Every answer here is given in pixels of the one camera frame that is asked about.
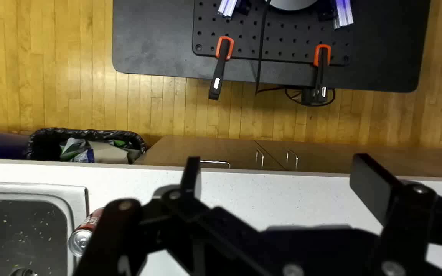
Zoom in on black lined trash bin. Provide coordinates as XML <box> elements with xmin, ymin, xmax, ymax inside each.
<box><xmin>27</xmin><ymin>128</ymin><xmax>148</xmax><ymax>164</ymax></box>

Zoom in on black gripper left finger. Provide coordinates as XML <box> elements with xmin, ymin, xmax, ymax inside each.
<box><xmin>180</xmin><ymin>157</ymin><xmax>202</xmax><ymax>198</ymax></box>

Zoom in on orange black clamp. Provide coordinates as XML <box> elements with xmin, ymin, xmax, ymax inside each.
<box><xmin>209</xmin><ymin>37</ymin><xmax>235</xmax><ymax>100</ymax></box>
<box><xmin>312</xmin><ymin>43</ymin><xmax>332</xmax><ymax>106</ymax></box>

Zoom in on left orange black clamp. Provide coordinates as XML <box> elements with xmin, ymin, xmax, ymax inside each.
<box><xmin>209</xmin><ymin>37</ymin><xmax>235</xmax><ymax>100</ymax></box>

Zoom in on right orange black clamp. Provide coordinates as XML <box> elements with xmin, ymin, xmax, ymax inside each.
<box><xmin>312</xmin><ymin>43</ymin><xmax>332</xmax><ymax>106</ymax></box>

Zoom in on stainless steel double sink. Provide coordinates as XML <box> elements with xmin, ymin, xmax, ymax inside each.
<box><xmin>0</xmin><ymin>183</ymin><xmax>90</xmax><ymax>276</ymax></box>

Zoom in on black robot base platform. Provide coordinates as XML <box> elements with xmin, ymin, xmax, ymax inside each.
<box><xmin>113</xmin><ymin>0</ymin><xmax>432</xmax><ymax>92</ymax></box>

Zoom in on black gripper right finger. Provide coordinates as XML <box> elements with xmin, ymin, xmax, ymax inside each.
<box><xmin>350</xmin><ymin>154</ymin><xmax>403</xmax><ymax>224</ymax></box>

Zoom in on wooden lower cabinets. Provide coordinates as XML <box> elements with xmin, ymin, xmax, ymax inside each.
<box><xmin>139</xmin><ymin>137</ymin><xmax>442</xmax><ymax>178</ymax></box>

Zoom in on red soda can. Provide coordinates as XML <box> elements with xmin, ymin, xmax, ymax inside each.
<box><xmin>68</xmin><ymin>207</ymin><xmax>103</xmax><ymax>258</ymax></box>

